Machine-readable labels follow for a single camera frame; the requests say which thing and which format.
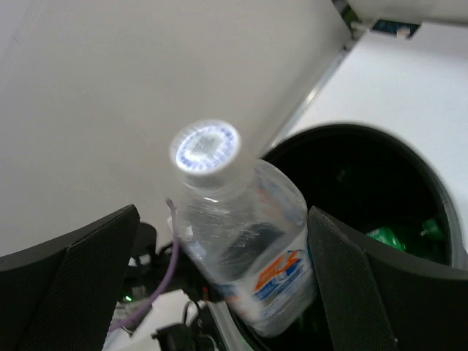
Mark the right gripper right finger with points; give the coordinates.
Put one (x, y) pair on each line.
(378, 298)

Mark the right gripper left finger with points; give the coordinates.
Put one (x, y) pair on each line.
(61, 294)

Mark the green plastic bottle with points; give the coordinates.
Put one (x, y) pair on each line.
(414, 236)

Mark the clear bottle orange-blue label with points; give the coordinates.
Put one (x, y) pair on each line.
(243, 223)

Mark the black plastic bin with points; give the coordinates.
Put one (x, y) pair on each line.
(363, 178)

